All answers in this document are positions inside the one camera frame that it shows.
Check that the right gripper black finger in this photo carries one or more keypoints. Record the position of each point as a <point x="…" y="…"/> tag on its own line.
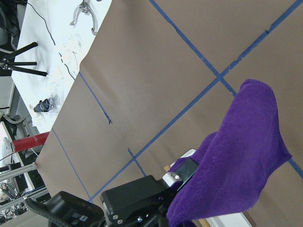
<point x="186" y="171"/>

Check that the purple towel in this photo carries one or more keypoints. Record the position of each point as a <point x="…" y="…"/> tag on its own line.
<point x="235" y="162"/>

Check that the red cylinder bottle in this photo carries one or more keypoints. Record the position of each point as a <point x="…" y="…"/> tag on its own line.
<point x="29" y="142"/>

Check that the clear plastic bag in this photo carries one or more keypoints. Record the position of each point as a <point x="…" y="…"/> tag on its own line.
<point x="56" y="98"/>

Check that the folded dark blue umbrella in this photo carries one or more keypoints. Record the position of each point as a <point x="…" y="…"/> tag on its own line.
<point x="44" y="106"/>

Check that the white gloves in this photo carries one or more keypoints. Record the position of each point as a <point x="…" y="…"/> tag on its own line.
<point x="69" y="49"/>

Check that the reacher grabber stick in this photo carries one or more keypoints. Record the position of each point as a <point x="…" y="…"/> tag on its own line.
<point x="83" y="10"/>

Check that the black tripod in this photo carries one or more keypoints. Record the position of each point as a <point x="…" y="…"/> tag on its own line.
<point x="7" y="62"/>

